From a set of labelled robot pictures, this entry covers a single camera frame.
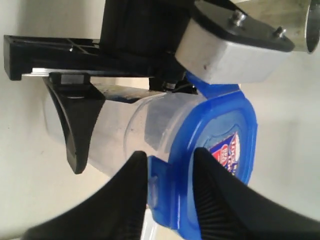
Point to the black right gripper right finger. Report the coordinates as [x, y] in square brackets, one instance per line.
[227, 209]

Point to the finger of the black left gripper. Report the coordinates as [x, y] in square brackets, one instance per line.
[78, 104]

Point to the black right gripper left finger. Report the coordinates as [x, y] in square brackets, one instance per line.
[115, 212]

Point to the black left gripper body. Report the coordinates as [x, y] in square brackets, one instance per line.
[139, 38]

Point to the clear plastic container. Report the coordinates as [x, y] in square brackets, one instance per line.
[131, 119]

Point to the blue container lid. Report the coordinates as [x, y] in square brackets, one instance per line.
[218, 118]

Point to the stainless steel cup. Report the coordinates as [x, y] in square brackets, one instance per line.
[300, 18]

